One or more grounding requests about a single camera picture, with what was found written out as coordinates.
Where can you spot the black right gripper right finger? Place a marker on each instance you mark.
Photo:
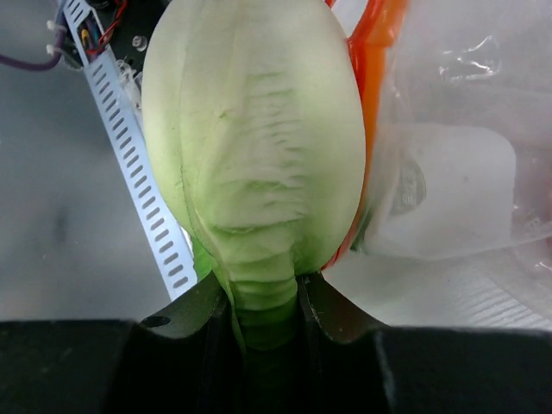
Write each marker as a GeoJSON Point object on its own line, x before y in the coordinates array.
{"type": "Point", "coordinates": [356, 364]}

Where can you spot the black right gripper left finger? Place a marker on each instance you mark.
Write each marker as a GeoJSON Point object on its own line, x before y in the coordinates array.
{"type": "Point", "coordinates": [178, 360]}

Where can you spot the clear zip bag orange seal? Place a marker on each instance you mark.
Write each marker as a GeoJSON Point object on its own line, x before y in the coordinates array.
{"type": "Point", "coordinates": [460, 99]}

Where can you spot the green fake lettuce leaf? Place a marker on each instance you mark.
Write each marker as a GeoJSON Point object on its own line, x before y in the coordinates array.
{"type": "Point", "coordinates": [254, 131]}

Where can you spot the white slotted cable duct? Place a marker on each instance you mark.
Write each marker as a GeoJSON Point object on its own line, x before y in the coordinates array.
{"type": "Point", "coordinates": [116, 90]}

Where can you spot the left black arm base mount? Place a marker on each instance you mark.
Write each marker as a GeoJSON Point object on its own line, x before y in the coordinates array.
{"type": "Point", "coordinates": [123, 28]}

